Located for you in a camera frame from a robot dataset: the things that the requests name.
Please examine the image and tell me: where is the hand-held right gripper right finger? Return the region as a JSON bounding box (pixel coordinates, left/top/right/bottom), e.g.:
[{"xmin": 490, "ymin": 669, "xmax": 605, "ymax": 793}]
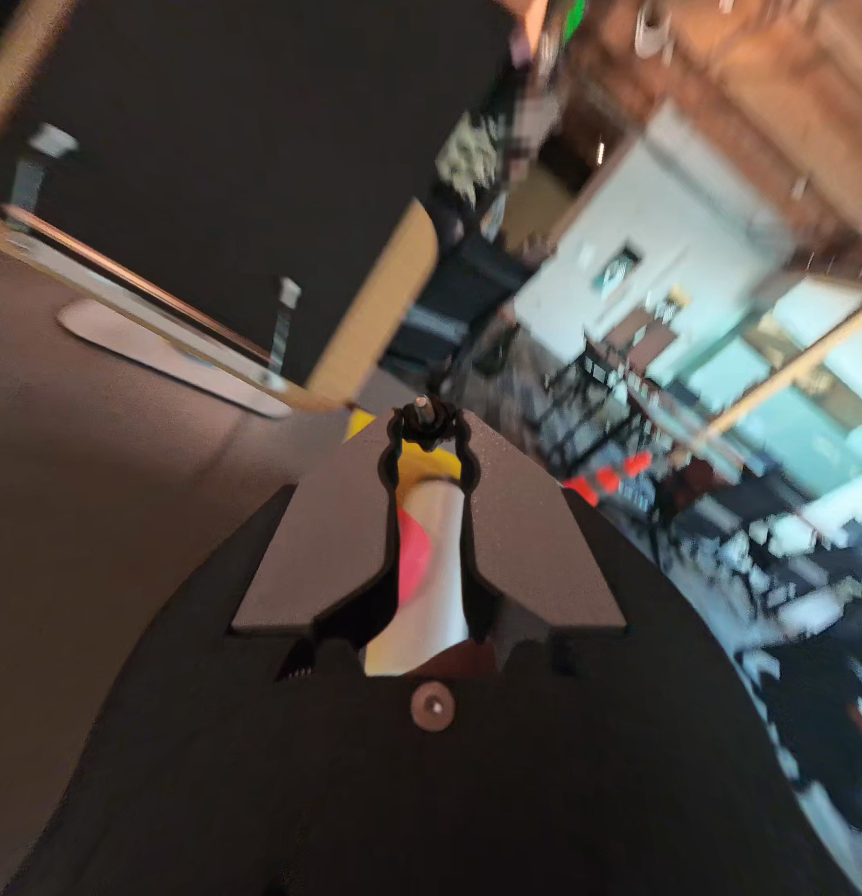
[{"xmin": 457, "ymin": 409, "xmax": 628, "ymax": 644}]

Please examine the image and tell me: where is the black board with wooden edge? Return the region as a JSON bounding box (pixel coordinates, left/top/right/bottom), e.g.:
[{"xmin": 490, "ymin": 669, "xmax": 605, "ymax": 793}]
[{"xmin": 0, "ymin": 0, "xmax": 517, "ymax": 415}]

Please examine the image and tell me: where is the black knob screw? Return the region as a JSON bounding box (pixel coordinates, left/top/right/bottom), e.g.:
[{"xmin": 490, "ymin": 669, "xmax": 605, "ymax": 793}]
[{"xmin": 396, "ymin": 394, "xmax": 468, "ymax": 452}]

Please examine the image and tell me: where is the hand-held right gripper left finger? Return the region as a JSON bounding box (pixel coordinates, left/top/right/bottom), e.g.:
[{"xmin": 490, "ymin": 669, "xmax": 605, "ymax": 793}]
[{"xmin": 231, "ymin": 408, "xmax": 404, "ymax": 651}]

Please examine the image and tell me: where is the white roll with black cap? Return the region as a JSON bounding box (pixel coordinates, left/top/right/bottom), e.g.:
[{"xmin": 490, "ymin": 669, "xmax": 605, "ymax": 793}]
[{"xmin": 364, "ymin": 476, "xmax": 471, "ymax": 678}]

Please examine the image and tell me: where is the yellow storage bin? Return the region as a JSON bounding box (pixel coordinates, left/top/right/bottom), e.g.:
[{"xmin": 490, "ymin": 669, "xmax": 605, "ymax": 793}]
[{"xmin": 343, "ymin": 409, "xmax": 467, "ymax": 512}]

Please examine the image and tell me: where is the wire clip with white tip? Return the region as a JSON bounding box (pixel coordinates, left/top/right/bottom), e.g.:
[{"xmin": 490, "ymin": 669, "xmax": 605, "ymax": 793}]
[
  {"xmin": 7, "ymin": 124, "xmax": 79, "ymax": 219},
  {"xmin": 266, "ymin": 276, "xmax": 303, "ymax": 373}
]

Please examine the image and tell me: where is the red tape roll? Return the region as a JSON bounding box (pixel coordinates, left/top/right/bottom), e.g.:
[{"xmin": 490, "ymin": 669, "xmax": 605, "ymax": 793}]
[{"xmin": 396, "ymin": 507, "xmax": 436, "ymax": 609}]

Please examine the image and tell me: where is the silver clamp bar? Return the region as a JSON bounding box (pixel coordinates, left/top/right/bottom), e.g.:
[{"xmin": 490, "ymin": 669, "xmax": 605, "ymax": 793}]
[{"xmin": 0, "ymin": 204, "xmax": 296, "ymax": 415}]

